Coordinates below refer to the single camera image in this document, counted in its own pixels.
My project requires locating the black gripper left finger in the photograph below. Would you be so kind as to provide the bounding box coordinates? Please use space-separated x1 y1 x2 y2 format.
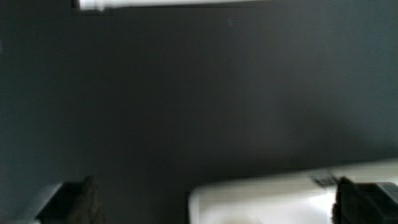
7 175 106 224

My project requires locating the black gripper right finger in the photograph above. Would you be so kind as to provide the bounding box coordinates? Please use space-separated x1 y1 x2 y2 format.
330 177 398 224

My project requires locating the white desk tabletop tray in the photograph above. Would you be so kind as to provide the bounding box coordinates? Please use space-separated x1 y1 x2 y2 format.
188 160 398 224

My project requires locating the white desk leg back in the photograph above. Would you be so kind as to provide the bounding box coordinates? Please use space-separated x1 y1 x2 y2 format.
76 0 266 12

